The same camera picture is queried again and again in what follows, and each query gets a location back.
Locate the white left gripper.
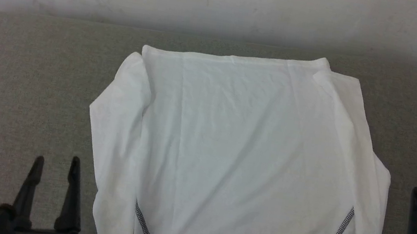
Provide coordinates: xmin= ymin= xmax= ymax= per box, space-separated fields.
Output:
xmin=0 ymin=143 xmax=98 ymax=234

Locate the white long-sleeve garment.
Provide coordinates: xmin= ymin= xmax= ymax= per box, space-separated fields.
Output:
xmin=69 ymin=23 xmax=410 ymax=234

